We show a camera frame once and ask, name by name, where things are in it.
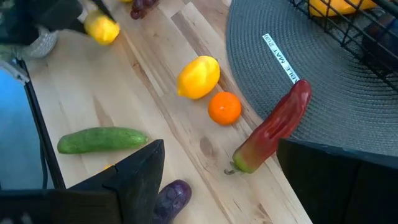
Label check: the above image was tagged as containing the silver frame bracket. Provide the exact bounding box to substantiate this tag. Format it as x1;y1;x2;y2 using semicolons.
0;58;29;85

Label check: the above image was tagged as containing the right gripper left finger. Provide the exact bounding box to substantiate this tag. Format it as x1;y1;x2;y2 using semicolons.
67;139;165;224

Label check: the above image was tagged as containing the black table frame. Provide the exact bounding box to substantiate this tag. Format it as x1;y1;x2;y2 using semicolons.
15;58;67;191

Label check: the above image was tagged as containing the purple grape bunch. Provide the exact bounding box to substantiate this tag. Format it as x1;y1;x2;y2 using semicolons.
129;0;159;20

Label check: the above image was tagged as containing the small orange mandarin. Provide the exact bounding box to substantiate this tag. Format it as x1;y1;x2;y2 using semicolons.
207;91;243;126

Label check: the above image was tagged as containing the green cucumber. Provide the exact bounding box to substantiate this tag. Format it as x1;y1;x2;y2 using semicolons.
57;126;149;155

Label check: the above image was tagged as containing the white placemat label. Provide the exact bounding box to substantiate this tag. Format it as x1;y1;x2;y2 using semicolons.
262;33;300;84

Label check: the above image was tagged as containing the black wire basket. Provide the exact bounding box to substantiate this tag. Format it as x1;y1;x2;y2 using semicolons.
287;0;398;91

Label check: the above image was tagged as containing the yellow orange mango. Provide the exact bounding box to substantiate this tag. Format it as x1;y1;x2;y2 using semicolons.
308;0;377;18

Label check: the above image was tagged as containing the dark purple round fruit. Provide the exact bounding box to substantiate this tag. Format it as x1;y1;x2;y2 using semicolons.
362;12;398;72

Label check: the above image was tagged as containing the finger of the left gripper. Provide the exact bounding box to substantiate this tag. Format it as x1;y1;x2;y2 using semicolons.
67;20;90;34
90;0;116;23

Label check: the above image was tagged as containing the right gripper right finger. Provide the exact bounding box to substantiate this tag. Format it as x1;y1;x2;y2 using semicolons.
276;138;398;224

